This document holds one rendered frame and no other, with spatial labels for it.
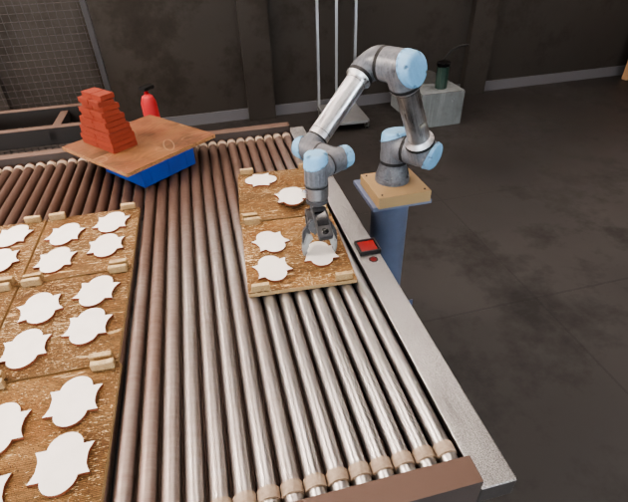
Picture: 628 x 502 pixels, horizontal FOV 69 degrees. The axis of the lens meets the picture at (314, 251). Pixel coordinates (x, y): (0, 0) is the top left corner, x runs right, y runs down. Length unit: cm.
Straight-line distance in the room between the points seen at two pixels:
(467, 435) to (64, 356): 105
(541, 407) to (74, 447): 197
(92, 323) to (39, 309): 20
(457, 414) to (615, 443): 139
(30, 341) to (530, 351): 225
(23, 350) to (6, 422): 24
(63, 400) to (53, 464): 17
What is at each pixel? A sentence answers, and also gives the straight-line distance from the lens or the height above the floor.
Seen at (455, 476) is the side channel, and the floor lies 95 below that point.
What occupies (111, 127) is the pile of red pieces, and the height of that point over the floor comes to 115.
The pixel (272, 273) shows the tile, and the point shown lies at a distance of 150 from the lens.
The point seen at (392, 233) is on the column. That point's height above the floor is 69.
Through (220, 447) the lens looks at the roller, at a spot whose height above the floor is 92.
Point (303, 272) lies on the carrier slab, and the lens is 150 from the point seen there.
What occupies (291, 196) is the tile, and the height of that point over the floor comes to 97.
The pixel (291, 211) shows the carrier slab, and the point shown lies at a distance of 182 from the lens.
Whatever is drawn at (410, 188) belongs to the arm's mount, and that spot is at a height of 92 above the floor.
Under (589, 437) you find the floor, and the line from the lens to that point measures 248.
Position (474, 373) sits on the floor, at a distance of 251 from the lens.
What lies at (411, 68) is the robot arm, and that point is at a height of 147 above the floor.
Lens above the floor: 188
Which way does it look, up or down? 36 degrees down
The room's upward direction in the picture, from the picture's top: 2 degrees counter-clockwise
